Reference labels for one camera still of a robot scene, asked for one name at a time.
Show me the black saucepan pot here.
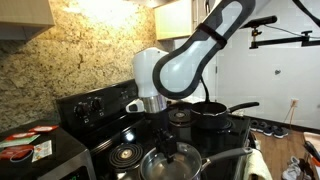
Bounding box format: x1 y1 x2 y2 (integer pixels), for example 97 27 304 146
190 102 259 129

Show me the black electric stove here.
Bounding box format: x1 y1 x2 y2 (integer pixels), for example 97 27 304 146
56 80 250 180

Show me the dark sneaker right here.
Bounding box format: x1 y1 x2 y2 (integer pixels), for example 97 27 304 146
263 126 288 139

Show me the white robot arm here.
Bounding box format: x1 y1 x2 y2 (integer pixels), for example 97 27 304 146
132 0 261 131

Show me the cream cabinet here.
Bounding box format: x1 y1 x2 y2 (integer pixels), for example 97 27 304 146
154 0 206 40
0 0 55 41

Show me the red packet with band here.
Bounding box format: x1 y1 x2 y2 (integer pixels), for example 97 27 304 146
0 145 34 162

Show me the steel frying pan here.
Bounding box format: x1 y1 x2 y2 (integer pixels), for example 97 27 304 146
139 141 254 180

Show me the yellow dish towel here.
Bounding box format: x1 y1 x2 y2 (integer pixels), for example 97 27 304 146
243 149 273 180

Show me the cream upper cabinet left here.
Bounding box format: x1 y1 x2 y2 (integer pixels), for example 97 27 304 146
0 0 55 41

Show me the white sneaker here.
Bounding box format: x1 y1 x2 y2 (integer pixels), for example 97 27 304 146
282 156 301 180

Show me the cream upper cabinet right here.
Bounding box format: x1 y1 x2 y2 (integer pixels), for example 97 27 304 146
154 0 206 40

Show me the green white packet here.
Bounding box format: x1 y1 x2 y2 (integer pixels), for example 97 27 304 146
0 135 40 148

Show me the dark sneaker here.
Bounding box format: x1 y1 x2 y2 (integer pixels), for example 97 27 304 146
250 120 268 132
263 126 288 139

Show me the red sauce packet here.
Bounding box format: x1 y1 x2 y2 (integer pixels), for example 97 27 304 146
5 132 36 141
28 125 59 133

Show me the glass pan lid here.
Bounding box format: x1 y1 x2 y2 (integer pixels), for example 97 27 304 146
139 142 202 180

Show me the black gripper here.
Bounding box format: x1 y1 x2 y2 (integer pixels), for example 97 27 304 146
153 129 176 164

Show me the white printed packet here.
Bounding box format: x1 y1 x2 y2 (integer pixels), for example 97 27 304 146
32 140 52 162

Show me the dark sneaker left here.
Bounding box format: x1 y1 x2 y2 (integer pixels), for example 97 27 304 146
250 120 268 132

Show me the red sauce packet middle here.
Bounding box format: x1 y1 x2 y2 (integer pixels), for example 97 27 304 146
5 132 36 141

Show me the red sauce packet top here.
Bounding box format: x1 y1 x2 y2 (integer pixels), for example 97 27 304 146
28 125 59 133

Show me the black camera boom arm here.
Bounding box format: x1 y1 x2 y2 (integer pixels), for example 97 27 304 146
240 15 320 50

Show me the wall power outlet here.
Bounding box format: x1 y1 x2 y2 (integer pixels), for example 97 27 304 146
291 98 299 107

